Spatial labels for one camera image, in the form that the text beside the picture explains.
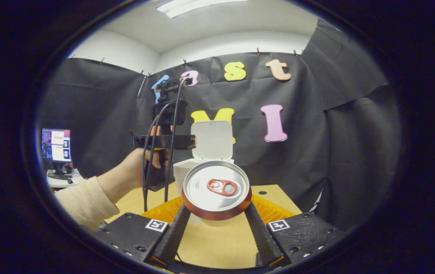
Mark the red pop can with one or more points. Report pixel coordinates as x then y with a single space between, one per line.
217 186

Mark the black backdrop cloth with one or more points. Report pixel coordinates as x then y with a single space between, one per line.
335 152

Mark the white desktop garbage bin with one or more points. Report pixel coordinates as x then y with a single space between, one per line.
211 139

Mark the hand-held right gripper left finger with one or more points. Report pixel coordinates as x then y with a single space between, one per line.
173 236

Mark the computer monitor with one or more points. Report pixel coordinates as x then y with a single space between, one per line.
56 144

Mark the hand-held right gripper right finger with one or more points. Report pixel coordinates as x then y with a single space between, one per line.
259 236

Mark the wooden desktop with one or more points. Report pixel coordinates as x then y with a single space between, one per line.
217 243

